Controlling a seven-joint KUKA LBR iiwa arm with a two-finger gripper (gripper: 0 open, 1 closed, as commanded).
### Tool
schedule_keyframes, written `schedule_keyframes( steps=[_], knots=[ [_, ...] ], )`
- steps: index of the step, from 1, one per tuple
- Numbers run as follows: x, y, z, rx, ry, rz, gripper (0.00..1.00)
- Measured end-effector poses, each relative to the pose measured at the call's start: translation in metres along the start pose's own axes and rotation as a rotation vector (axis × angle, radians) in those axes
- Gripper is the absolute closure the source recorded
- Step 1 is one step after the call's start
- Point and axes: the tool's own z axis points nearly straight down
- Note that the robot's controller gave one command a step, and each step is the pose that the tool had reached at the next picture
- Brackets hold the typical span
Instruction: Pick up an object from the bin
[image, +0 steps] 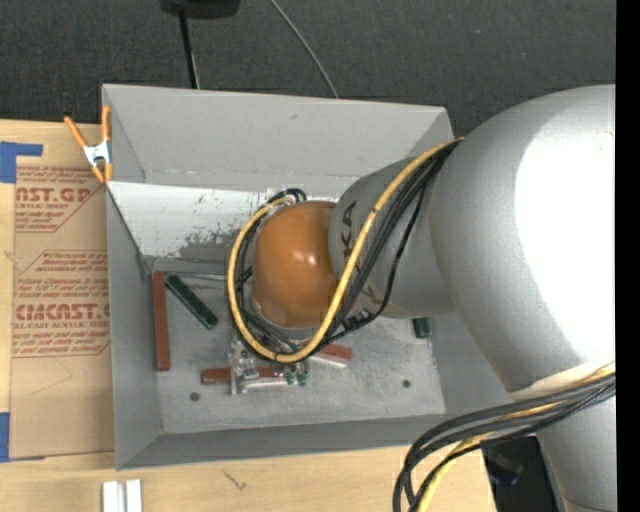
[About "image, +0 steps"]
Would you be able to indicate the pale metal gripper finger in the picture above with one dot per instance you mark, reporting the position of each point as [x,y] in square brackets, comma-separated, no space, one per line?
[242,384]
[239,356]

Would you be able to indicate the red-brown flat block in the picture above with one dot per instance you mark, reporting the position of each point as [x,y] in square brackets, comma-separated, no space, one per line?
[161,320]
[334,354]
[215,375]

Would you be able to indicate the dark green flat block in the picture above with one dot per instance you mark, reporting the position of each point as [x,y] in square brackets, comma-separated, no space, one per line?
[421,327]
[192,301]

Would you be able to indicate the brown cardboard board, red print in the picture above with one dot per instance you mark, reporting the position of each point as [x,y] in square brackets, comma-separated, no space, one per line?
[55,280]

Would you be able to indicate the grey metal bin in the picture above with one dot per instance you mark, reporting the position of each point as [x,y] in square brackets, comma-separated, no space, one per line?
[200,135]

